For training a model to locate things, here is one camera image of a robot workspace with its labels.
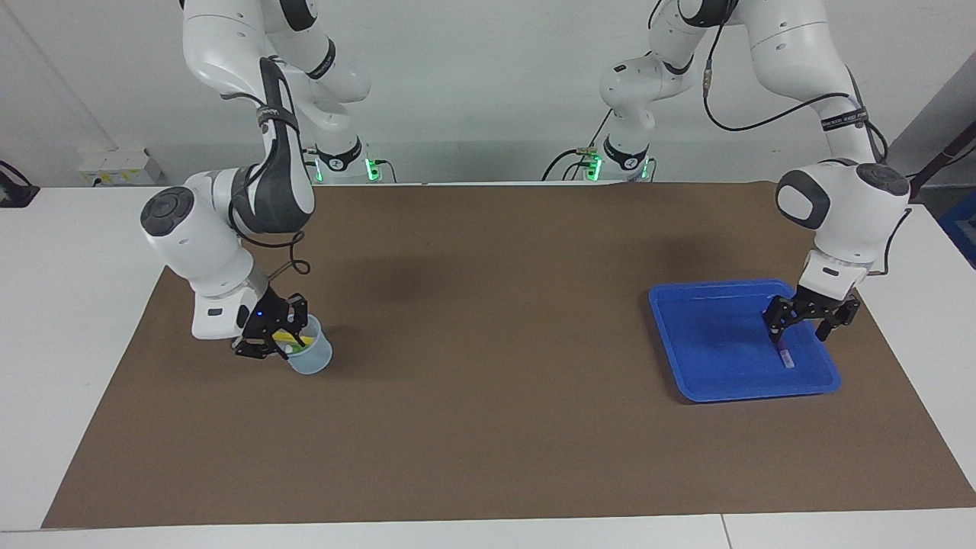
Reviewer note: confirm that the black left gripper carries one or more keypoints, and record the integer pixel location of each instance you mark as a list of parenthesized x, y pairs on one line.
[(816, 305)]

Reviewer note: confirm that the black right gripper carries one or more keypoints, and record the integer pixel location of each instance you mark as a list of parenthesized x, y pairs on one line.
[(267, 324)]

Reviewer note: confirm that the yellow pen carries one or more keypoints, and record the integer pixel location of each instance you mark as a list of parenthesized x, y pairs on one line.
[(305, 339)]

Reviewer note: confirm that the purple pen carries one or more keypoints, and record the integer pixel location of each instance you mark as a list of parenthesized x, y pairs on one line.
[(787, 358)]

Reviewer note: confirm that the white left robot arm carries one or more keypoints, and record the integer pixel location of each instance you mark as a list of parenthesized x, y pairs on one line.
[(846, 206)]

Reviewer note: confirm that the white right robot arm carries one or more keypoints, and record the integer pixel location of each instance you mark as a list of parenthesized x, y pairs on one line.
[(198, 244)]

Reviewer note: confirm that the blue plastic tray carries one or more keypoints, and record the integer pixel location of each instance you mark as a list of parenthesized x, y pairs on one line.
[(717, 351)]

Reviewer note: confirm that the translucent plastic cup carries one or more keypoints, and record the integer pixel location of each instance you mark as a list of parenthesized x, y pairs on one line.
[(314, 362)]

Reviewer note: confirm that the blue crate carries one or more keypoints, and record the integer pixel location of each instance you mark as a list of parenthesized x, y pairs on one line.
[(962, 229)]

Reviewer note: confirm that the black stand pole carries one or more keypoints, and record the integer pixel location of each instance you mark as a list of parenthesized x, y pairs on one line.
[(945, 156)]

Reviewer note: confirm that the brown table mat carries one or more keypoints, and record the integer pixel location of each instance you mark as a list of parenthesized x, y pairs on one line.
[(488, 381)]

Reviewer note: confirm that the white power socket box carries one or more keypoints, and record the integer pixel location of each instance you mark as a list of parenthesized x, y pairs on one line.
[(114, 168)]

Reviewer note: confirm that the black desk clamp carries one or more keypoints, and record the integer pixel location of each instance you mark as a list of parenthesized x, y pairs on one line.
[(15, 194)]

